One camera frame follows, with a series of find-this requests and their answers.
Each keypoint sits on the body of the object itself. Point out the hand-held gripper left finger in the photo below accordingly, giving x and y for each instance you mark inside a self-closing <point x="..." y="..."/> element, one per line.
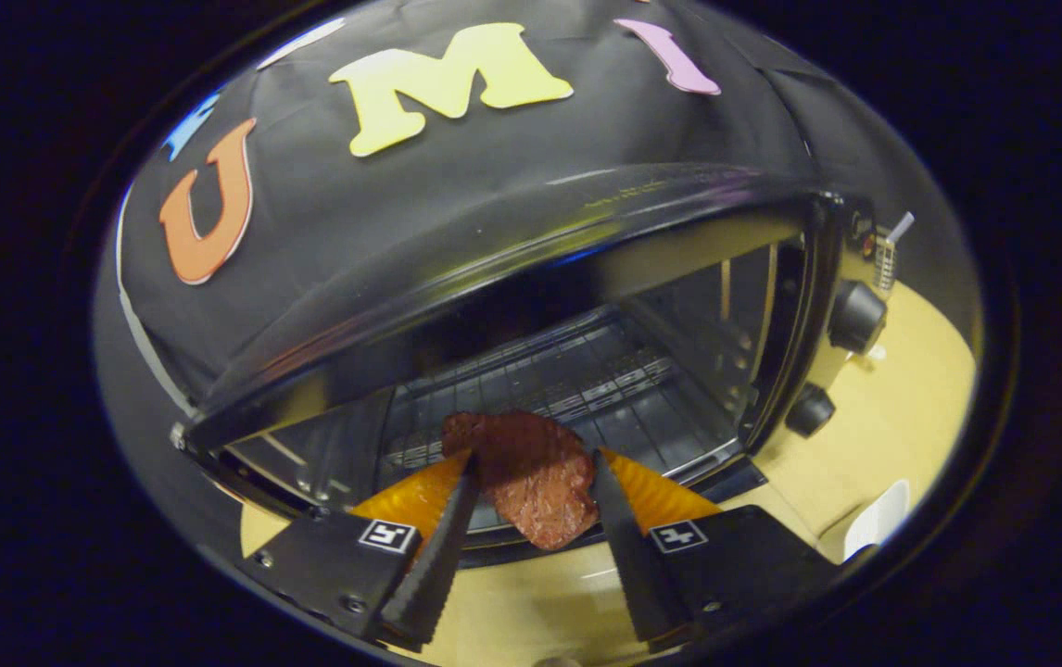
<point x="443" y="565"/>

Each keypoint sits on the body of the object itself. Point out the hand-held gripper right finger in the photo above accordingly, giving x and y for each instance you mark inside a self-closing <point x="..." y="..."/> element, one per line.
<point x="628" y="547"/>

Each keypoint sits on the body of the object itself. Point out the brown meat slice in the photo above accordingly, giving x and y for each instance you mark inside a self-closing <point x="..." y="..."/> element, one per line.
<point x="531" y="472"/>

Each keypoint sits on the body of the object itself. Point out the black toaster oven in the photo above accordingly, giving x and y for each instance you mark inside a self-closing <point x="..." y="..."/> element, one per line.
<point x="587" y="213"/>

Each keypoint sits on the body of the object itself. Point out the white rectangular tray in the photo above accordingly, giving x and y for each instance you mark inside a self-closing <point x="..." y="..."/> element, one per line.
<point x="878" y="523"/>

